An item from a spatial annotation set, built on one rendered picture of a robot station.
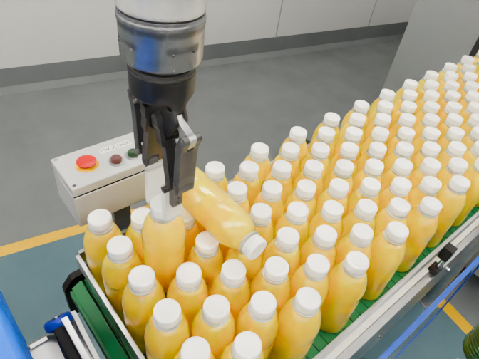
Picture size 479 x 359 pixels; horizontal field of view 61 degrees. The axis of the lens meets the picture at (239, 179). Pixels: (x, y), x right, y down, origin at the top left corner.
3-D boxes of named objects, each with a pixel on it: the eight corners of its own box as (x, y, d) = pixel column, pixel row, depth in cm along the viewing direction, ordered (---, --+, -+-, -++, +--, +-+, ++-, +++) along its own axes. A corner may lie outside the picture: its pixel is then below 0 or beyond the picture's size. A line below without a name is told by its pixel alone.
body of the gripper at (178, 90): (112, 50, 44) (118, 120, 51) (152, 85, 40) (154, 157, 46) (170, 38, 48) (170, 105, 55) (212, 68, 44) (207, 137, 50)
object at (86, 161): (73, 162, 75) (72, 157, 75) (92, 156, 77) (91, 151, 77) (81, 173, 73) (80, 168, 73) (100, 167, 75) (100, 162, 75)
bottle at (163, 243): (187, 265, 75) (191, 194, 63) (179, 298, 70) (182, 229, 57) (150, 260, 75) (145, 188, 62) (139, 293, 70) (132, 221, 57)
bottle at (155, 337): (177, 397, 66) (178, 345, 54) (138, 380, 68) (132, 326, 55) (194, 358, 72) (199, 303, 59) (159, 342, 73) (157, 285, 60)
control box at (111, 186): (59, 196, 82) (49, 157, 75) (146, 163, 93) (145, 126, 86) (80, 228, 77) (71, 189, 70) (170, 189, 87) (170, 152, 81)
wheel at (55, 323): (43, 325, 64) (48, 336, 64) (70, 309, 66) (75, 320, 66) (40, 323, 67) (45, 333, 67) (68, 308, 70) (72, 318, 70)
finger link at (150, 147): (146, 109, 47) (140, 101, 48) (140, 169, 56) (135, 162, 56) (174, 100, 49) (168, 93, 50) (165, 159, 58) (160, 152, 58)
